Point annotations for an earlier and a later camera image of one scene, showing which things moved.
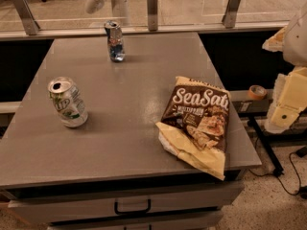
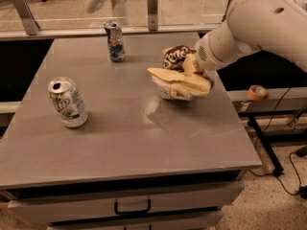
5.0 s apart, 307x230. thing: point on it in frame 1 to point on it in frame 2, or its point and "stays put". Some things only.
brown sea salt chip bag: [194, 124] to [172, 81]
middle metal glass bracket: [153, 6] stays put
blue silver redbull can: [115, 42] stays put
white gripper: [296, 38] to [203, 57]
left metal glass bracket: [25, 12] stays put
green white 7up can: [67, 102] stays put
